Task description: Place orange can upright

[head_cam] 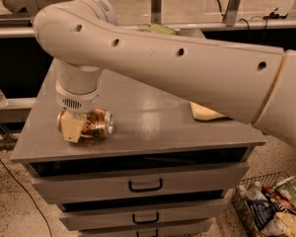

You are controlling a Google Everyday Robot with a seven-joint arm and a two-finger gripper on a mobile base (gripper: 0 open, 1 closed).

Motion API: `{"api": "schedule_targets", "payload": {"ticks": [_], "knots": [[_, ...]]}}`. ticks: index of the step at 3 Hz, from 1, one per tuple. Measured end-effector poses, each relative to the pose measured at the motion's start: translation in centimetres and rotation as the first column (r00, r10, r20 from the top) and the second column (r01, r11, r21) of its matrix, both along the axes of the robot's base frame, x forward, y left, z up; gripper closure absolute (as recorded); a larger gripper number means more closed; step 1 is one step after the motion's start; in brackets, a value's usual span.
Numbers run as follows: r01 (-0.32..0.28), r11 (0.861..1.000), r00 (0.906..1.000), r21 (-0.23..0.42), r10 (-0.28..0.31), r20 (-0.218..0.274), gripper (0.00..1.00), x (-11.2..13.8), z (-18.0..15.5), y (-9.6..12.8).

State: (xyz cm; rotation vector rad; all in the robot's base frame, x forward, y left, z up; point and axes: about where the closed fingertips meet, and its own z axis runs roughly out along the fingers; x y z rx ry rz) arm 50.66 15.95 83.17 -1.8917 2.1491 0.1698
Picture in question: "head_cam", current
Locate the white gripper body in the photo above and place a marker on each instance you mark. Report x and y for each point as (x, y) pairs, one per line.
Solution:
(78, 102)

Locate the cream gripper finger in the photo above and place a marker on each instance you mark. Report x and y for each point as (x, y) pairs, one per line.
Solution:
(72, 126)

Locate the orange soda can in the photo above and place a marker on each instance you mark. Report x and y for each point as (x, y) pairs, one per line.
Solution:
(99, 124)

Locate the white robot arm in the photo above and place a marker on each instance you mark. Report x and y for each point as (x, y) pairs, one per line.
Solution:
(251, 83)

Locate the grey drawer cabinet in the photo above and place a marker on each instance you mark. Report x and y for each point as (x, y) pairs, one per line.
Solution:
(155, 137)

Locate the green chip bag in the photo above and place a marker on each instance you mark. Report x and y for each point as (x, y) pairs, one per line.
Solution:
(159, 29)

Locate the yellow sponge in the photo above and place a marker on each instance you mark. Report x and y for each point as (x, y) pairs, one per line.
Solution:
(204, 114)

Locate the plastic bottle in basket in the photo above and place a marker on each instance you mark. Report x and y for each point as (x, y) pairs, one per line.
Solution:
(253, 192)

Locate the blue snack bag in basket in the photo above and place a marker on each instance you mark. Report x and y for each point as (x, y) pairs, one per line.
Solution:
(261, 210)

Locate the green snack bag in basket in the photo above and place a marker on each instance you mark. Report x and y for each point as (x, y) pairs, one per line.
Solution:
(287, 188)

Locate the yellow bag in basket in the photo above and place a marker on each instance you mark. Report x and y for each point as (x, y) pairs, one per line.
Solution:
(281, 225)

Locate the top drawer black handle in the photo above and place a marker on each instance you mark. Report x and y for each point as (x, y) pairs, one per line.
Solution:
(145, 187)

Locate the drawer black handle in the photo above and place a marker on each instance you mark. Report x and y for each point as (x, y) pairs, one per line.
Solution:
(141, 219)
(145, 187)
(148, 233)

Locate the left metal bracket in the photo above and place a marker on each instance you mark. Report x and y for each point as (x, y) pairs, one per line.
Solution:
(32, 7)

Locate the metal bracket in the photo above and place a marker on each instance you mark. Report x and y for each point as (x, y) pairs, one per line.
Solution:
(230, 15)
(156, 11)
(32, 7)

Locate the middle drawer black handle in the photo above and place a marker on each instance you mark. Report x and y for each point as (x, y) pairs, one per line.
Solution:
(141, 219)

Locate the bottom drawer black handle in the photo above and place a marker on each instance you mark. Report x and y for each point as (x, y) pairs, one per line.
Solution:
(148, 233)

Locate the middle metal bracket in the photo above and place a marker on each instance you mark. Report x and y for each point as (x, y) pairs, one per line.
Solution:
(156, 11)

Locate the wire basket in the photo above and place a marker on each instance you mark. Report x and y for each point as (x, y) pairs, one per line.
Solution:
(241, 206)

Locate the right metal bracket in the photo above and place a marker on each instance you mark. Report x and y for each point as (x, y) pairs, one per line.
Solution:
(230, 15)

